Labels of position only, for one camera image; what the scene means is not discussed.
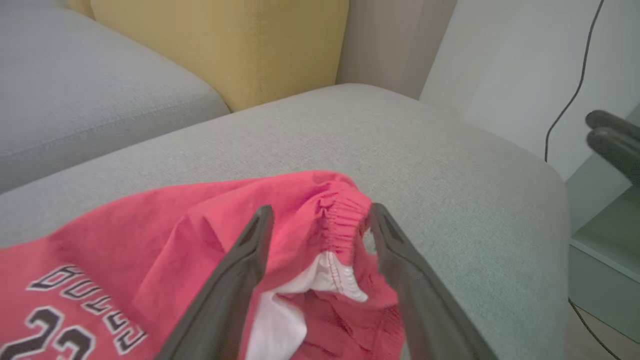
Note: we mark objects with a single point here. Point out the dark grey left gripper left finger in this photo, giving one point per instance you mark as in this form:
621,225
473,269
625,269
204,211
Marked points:
225,310

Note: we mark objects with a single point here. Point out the yellow sofa back cushion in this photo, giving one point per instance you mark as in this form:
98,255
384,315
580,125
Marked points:
225,45

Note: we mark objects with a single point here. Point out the red shorts with white stripes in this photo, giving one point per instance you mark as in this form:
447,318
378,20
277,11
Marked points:
150,240

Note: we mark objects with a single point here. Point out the pale green cabinet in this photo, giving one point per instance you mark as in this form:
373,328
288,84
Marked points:
610,225

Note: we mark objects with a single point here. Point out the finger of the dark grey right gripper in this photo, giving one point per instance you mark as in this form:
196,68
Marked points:
620,147
607,121

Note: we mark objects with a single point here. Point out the grey fabric sofa ottoman seat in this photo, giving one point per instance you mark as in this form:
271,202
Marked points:
350,140

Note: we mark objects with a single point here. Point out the grey fabric sofa seat cushion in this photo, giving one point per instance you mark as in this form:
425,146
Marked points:
75,100

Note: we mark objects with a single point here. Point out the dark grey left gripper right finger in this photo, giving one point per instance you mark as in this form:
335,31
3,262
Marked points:
425,315

